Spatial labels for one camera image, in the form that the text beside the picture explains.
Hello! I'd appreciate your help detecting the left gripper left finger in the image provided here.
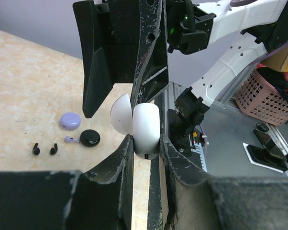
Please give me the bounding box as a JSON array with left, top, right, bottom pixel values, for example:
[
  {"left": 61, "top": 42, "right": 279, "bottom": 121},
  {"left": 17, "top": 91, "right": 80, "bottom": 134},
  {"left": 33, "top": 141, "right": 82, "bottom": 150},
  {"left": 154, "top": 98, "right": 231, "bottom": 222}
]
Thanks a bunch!
[{"left": 0, "top": 135, "right": 134, "bottom": 230}]

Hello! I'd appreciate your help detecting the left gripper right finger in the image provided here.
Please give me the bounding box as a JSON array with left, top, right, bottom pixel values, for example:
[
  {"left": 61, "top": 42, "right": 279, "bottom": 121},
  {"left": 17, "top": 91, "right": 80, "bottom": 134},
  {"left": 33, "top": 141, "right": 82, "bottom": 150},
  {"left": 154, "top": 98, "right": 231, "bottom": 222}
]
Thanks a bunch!
[{"left": 160, "top": 138, "right": 288, "bottom": 230}]

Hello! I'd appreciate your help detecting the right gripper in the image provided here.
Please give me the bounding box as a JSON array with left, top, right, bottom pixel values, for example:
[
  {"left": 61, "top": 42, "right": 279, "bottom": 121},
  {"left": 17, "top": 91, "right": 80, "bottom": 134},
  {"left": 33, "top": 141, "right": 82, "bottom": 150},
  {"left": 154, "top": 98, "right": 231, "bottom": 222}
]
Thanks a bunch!
[{"left": 72, "top": 0, "right": 168, "bottom": 118}]

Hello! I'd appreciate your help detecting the white earbud case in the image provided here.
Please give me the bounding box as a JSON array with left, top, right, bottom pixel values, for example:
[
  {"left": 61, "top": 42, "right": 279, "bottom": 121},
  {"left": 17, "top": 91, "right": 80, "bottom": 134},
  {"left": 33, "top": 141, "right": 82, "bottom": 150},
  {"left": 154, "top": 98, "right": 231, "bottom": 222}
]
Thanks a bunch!
[{"left": 110, "top": 93, "right": 160, "bottom": 160}]

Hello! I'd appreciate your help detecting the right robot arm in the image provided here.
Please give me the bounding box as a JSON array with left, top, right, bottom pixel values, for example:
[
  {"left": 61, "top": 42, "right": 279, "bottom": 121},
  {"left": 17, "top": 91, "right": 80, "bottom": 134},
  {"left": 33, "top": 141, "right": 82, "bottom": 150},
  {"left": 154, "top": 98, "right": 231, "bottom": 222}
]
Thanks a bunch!
[{"left": 72, "top": 0, "right": 288, "bottom": 160}]

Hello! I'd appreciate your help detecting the black earbud case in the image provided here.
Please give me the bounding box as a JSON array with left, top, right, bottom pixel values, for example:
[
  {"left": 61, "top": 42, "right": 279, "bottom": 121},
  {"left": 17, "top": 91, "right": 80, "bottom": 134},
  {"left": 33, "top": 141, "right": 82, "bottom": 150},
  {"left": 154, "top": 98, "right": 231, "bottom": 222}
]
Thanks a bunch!
[{"left": 80, "top": 129, "right": 101, "bottom": 148}]

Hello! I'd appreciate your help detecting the purple earbud case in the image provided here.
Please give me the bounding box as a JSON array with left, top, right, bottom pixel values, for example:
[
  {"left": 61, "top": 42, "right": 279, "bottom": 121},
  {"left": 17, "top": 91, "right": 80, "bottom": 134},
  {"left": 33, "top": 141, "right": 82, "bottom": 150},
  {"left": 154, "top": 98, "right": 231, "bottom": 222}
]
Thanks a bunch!
[{"left": 60, "top": 112, "right": 81, "bottom": 130}]

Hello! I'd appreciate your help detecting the black earbud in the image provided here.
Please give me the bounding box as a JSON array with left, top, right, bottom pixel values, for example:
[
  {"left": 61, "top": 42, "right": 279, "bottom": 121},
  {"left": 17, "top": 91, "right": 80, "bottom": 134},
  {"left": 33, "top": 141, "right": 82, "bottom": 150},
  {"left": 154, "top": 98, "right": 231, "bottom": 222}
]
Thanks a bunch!
[
  {"left": 49, "top": 143, "right": 58, "bottom": 155},
  {"left": 32, "top": 143, "right": 40, "bottom": 156}
]

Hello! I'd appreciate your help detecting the black phone stand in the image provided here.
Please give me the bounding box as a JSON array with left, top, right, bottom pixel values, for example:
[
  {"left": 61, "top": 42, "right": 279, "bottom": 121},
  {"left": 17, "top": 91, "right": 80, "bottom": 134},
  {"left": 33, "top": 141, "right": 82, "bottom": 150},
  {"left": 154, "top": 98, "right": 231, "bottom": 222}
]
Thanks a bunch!
[{"left": 243, "top": 123, "right": 288, "bottom": 173}]

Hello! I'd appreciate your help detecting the pink plastic basket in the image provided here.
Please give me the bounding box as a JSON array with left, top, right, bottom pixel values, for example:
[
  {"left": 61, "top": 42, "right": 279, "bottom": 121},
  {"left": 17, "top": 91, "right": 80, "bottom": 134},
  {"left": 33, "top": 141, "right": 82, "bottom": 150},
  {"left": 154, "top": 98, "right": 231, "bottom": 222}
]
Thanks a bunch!
[{"left": 234, "top": 69, "right": 288, "bottom": 126}]

